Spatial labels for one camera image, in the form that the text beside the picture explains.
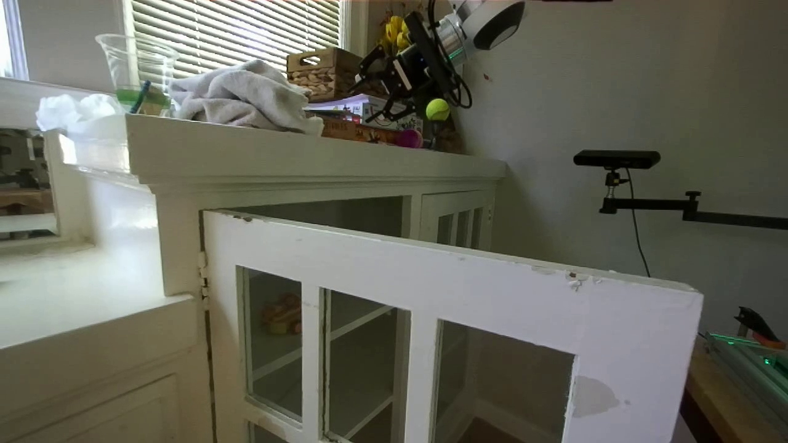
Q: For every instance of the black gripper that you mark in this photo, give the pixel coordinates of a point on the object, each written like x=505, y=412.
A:
x=411, y=76

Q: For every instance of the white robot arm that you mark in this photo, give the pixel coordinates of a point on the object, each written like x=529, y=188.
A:
x=473, y=25

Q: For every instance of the white wooden cabinet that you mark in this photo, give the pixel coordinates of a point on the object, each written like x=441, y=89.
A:
x=273, y=160

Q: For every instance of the white glass-pane cabinet door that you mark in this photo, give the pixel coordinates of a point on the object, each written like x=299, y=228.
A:
x=540, y=353

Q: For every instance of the low white cabinet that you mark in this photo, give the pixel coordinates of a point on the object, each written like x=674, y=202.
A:
x=93, y=346

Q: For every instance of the yellow-green tennis ball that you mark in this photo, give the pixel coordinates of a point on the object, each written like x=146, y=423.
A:
x=437, y=110

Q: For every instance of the yellow artificial flowers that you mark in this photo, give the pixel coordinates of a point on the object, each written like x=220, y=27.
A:
x=397, y=36

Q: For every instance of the wicker basket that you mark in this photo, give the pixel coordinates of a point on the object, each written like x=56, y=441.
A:
x=323, y=73

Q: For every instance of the grey crumpled towel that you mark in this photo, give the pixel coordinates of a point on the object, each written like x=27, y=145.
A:
x=253, y=96

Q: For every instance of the window blinds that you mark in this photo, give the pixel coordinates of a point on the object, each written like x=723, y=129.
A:
x=227, y=33

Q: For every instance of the wooden side table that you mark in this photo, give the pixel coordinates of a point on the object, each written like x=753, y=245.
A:
x=721, y=406

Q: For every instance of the black stereo camera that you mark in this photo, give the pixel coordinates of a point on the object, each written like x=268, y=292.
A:
x=616, y=159

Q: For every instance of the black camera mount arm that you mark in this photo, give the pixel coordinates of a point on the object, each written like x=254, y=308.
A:
x=686, y=207

